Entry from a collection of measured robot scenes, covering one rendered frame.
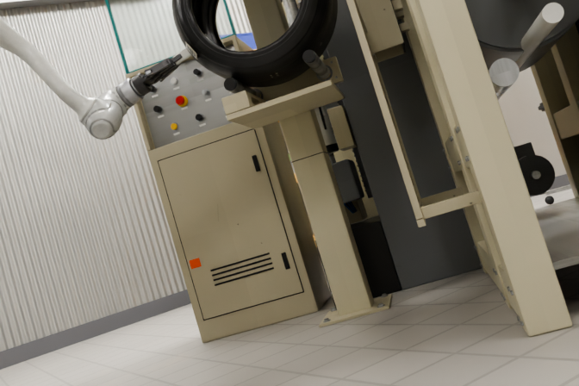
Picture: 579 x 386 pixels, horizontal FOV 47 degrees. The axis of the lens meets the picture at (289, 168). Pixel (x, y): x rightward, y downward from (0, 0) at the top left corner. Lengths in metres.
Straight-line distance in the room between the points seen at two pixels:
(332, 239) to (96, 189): 3.29
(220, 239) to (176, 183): 0.32
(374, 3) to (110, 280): 3.60
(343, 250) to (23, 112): 3.60
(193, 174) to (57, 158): 2.66
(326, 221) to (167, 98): 1.03
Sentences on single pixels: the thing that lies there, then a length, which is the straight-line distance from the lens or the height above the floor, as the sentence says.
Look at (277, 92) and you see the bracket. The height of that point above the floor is 0.89.
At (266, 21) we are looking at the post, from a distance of 2.62.
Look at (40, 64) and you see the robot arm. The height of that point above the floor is 1.16.
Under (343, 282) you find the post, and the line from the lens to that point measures 2.52.
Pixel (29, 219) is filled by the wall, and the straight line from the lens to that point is 5.41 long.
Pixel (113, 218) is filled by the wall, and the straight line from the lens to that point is 5.51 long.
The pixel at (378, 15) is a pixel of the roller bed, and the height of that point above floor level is 1.03.
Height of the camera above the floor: 0.40
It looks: 4 degrees up
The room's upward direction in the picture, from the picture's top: 17 degrees counter-clockwise
